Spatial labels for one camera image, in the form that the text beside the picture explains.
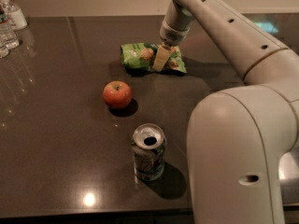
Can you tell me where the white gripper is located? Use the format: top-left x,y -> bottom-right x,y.
152,0 -> 194,72

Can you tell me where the green rice chip bag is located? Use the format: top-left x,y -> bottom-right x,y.
121,43 -> 186,74

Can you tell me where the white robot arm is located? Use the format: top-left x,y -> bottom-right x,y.
160,0 -> 299,224

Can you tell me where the red apple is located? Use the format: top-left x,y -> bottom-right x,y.
103,80 -> 133,109

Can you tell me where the opened soda can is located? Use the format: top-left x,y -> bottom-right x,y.
131,123 -> 166,181

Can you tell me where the white hand sanitizer bottle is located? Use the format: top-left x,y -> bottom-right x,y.
0,0 -> 28,31

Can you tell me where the clear plastic water bottle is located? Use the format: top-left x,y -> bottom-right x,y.
0,7 -> 20,49

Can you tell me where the clear water bottle at edge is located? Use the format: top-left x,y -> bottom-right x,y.
0,38 -> 9,58

